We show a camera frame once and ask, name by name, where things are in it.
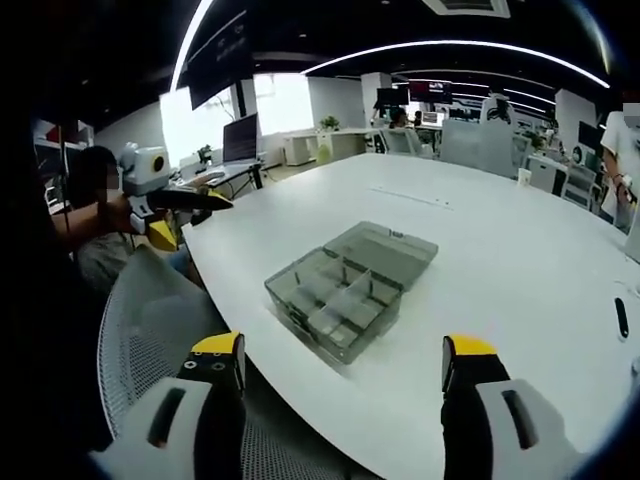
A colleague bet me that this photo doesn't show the white table cable cover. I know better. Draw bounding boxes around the white table cable cover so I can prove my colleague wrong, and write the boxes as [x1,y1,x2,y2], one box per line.
[369,186,455,212]

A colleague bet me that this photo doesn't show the grey clear guide fixture box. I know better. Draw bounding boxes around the grey clear guide fixture box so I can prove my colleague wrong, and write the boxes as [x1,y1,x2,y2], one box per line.
[263,220,440,367]

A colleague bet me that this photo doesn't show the grey desk partition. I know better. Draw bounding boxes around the grey desk partition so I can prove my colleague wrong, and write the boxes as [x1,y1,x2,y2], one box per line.
[438,119,517,180]

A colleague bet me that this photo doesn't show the ceiling air conditioner vent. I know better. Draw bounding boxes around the ceiling air conditioner vent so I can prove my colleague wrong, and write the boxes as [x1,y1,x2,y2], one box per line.
[422,0,512,20]

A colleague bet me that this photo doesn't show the white standing desk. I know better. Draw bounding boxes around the white standing desk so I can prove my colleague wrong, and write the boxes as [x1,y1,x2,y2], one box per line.
[177,158,267,202]

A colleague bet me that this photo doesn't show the white mesh chair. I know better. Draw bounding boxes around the white mesh chair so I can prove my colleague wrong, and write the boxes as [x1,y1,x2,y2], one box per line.
[96,243,446,480]

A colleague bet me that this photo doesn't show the metal storage shelf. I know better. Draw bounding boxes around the metal storage shelf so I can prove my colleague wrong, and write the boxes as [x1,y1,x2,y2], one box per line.
[31,119,96,216]

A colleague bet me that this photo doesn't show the wall display screen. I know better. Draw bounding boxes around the wall display screen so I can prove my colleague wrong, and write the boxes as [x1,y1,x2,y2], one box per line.
[407,79,454,107]

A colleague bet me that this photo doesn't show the open laptop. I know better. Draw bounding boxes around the open laptop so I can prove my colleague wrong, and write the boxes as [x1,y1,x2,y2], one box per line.
[221,112,260,167]

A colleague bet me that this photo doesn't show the dark hanging sign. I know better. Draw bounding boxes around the dark hanging sign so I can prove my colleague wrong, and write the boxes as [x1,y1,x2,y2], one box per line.
[185,8,255,112]

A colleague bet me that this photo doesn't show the curved ceiling light strip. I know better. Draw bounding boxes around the curved ceiling light strip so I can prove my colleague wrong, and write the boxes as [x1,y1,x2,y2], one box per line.
[302,40,612,90]
[171,0,217,92]

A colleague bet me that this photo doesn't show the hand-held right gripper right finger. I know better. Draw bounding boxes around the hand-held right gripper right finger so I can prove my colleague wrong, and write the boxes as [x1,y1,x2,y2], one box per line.
[439,333,585,480]

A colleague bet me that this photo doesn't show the person's black clothing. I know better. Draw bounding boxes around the person's black clothing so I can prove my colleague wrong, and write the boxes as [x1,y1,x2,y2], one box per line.
[14,209,116,466]

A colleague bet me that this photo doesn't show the white low cabinet row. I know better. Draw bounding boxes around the white low cabinet row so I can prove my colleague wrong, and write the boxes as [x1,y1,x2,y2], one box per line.
[281,127,382,167]

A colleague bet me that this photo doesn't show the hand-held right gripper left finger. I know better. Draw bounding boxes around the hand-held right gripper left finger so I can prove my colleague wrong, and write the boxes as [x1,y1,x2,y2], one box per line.
[88,330,248,480]

